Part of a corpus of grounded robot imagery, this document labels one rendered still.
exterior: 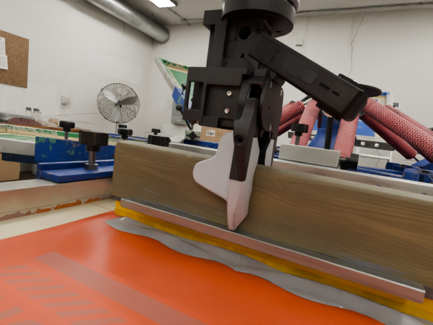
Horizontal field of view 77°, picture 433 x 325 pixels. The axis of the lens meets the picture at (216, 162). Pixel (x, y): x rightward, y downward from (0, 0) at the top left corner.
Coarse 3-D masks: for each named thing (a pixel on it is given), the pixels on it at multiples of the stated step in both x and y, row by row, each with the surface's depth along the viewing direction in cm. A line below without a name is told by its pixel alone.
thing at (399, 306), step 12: (120, 216) 36; (132, 216) 34; (168, 228) 32; (204, 240) 30; (240, 252) 28; (276, 264) 27; (300, 276) 26; (312, 276) 25; (348, 288) 24; (384, 300) 23; (408, 312) 22; (420, 312) 22
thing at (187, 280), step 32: (64, 224) 32; (96, 224) 33; (0, 256) 24; (32, 256) 24; (96, 256) 26; (128, 256) 26; (160, 256) 27; (192, 256) 28; (160, 288) 22; (192, 288) 22
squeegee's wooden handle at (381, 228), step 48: (144, 144) 33; (144, 192) 32; (192, 192) 29; (288, 192) 25; (336, 192) 23; (384, 192) 22; (288, 240) 25; (336, 240) 23; (384, 240) 22; (432, 240) 20; (432, 288) 20
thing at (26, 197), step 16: (0, 192) 30; (16, 192) 32; (32, 192) 33; (48, 192) 35; (64, 192) 37; (80, 192) 39; (96, 192) 42; (0, 208) 30; (16, 208) 32; (32, 208) 33; (48, 208) 35
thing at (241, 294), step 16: (240, 272) 26; (224, 288) 23; (240, 288) 23; (256, 288) 24; (272, 288) 24; (208, 304) 21; (224, 304) 21; (240, 304) 21; (256, 304) 21; (272, 304) 22; (288, 304) 22; (304, 304) 22; (320, 304) 23; (224, 320) 19; (240, 320) 19; (256, 320) 20; (272, 320) 20; (288, 320) 20; (304, 320) 20; (320, 320) 20; (336, 320) 21; (352, 320) 21; (368, 320) 21
